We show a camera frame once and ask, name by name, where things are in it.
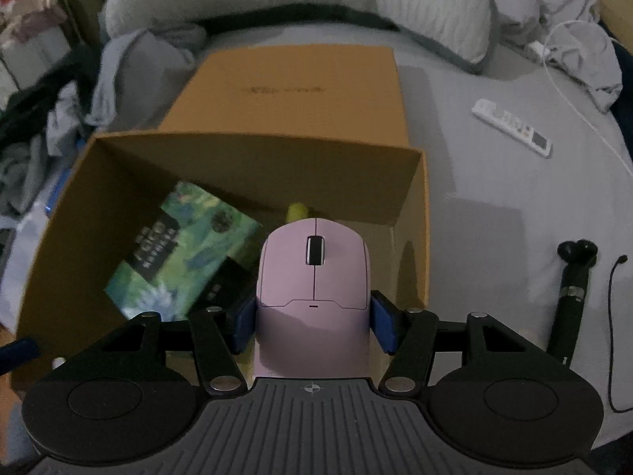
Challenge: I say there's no blue plastic object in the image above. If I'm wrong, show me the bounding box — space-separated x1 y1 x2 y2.
44 165 68 215

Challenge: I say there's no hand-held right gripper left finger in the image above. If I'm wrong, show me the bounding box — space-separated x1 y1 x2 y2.
54 294 258 397

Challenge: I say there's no pink computer mouse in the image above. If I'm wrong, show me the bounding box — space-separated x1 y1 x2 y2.
253 218 373 381

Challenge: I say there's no tall brown carton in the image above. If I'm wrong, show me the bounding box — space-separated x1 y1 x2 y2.
53 0 108 46

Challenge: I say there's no brown cardboard box lid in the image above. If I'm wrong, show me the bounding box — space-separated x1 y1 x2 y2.
158 46 410 152

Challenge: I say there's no grey duvet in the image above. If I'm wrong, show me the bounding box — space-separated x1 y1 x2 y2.
457 0 625 114

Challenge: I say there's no black cable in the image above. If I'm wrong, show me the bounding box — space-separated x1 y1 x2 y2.
605 255 633 414

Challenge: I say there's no white remote control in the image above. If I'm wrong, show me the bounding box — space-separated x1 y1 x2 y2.
471 99 553 159

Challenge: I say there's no dark navy printed cloth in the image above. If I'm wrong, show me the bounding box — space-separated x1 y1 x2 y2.
612 40 633 162

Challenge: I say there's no black garment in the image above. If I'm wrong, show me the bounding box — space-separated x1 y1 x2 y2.
0 42 107 155

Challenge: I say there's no bed with grey sheet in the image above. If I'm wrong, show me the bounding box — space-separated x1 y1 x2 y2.
0 10 633 456

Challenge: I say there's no brown cardboard box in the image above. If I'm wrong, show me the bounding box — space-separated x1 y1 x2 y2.
10 131 429 393

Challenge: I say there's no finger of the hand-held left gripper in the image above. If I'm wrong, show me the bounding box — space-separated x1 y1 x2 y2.
0 338 39 378

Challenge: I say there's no grey garment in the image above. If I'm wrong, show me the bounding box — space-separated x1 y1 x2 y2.
85 25 208 128

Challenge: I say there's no black selfie stick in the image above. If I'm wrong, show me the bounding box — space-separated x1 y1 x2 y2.
546 239 599 366

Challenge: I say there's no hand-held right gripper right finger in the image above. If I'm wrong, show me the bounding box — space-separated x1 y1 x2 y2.
371 291 572 397

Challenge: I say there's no green printed box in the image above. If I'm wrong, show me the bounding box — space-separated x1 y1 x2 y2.
104 180 264 322

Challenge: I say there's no white charger cable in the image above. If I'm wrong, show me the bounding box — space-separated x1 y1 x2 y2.
524 20 633 175

